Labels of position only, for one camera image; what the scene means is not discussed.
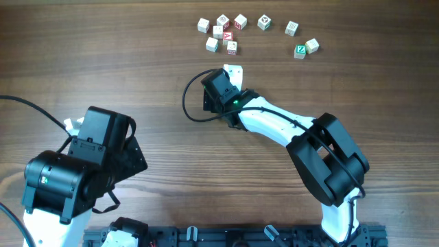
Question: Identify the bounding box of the green letter Z block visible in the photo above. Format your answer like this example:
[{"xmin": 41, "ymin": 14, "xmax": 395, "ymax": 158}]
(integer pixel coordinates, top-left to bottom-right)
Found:
[{"xmin": 294, "ymin": 45, "xmax": 307, "ymax": 59}]

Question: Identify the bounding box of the white block plain picture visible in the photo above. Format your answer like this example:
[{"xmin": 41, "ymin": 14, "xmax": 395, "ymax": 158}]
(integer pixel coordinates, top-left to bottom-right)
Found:
[{"xmin": 285, "ymin": 21, "xmax": 298, "ymax": 36}]

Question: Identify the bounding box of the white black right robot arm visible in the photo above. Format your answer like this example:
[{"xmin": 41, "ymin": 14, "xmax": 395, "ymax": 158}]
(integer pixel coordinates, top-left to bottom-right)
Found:
[{"xmin": 201, "ymin": 66, "xmax": 370, "ymax": 246}]

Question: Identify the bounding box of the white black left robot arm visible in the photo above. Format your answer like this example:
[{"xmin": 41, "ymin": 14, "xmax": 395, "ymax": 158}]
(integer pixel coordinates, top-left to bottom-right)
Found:
[{"xmin": 22, "ymin": 106, "xmax": 147, "ymax": 246}]

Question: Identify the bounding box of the white block red number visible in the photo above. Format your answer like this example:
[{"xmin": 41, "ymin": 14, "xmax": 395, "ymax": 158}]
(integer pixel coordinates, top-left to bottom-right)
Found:
[{"xmin": 227, "ymin": 40, "xmax": 237, "ymax": 55}]

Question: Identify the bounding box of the white block green edge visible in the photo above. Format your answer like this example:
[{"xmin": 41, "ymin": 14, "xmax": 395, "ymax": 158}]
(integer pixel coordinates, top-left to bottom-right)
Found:
[{"xmin": 206, "ymin": 37, "xmax": 219, "ymax": 52}]

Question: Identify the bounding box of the red letter A block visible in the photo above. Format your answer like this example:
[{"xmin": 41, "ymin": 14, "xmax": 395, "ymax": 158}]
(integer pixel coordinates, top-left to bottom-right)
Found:
[{"xmin": 222, "ymin": 32, "xmax": 233, "ymax": 45}]

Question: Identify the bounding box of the plain white wooden block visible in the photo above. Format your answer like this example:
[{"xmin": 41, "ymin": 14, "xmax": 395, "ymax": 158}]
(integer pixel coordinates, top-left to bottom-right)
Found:
[{"xmin": 213, "ymin": 25, "xmax": 224, "ymax": 39}]

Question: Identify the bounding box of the white block far left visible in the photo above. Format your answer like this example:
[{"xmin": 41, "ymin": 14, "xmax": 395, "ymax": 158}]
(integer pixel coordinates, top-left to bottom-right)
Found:
[{"xmin": 197, "ymin": 18, "xmax": 210, "ymax": 33}]

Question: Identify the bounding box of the white block red picture top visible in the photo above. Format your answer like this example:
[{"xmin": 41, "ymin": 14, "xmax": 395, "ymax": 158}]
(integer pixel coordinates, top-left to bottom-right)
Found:
[{"xmin": 217, "ymin": 14, "xmax": 230, "ymax": 30}]

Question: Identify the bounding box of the white block red letter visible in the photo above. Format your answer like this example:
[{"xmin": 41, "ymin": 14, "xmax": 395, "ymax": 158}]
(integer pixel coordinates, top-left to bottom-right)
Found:
[{"xmin": 234, "ymin": 14, "xmax": 248, "ymax": 30}]

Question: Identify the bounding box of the white block green panda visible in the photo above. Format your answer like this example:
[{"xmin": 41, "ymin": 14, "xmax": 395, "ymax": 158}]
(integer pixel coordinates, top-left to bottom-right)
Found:
[{"xmin": 257, "ymin": 14, "xmax": 272, "ymax": 30}]

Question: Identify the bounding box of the white block yellow side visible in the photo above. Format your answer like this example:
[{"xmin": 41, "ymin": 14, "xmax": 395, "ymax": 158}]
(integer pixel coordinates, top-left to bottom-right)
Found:
[{"xmin": 305, "ymin": 38, "xmax": 320, "ymax": 54}]

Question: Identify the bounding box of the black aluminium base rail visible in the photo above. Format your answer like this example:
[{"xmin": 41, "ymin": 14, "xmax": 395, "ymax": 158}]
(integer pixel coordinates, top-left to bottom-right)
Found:
[{"xmin": 82, "ymin": 216, "xmax": 389, "ymax": 247}]

